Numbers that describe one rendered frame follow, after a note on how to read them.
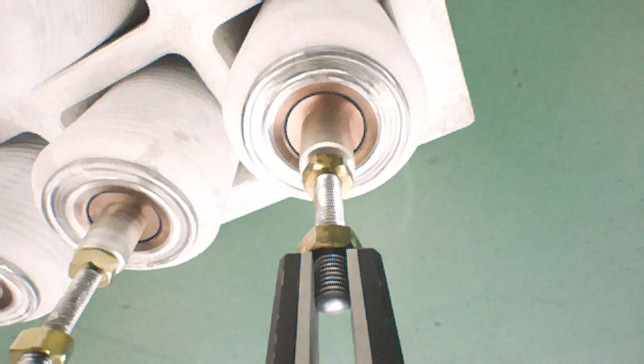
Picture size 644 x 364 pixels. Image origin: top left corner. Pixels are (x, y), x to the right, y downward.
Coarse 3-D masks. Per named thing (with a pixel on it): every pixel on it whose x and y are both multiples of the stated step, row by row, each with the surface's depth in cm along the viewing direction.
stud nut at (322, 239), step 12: (312, 228) 11; (324, 228) 11; (336, 228) 11; (348, 228) 11; (312, 240) 10; (324, 240) 10; (336, 240) 10; (348, 240) 10; (300, 252) 11; (312, 252) 10; (324, 252) 10; (336, 252) 10
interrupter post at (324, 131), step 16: (320, 112) 16; (336, 112) 16; (304, 128) 16; (320, 128) 15; (336, 128) 15; (304, 144) 15; (320, 144) 14; (336, 144) 14; (304, 160) 14; (352, 160) 14
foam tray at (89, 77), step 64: (192, 0) 20; (256, 0) 20; (384, 0) 24; (128, 64) 22; (192, 64) 22; (448, 64) 22; (0, 128) 25; (64, 128) 25; (448, 128) 25; (256, 192) 28
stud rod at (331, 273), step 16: (320, 176) 13; (320, 192) 13; (336, 192) 13; (320, 208) 12; (336, 208) 12; (320, 224) 11; (320, 256) 10; (336, 256) 10; (320, 272) 10; (336, 272) 10; (320, 288) 10; (336, 288) 9; (320, 304) 10; (336, 304) 9
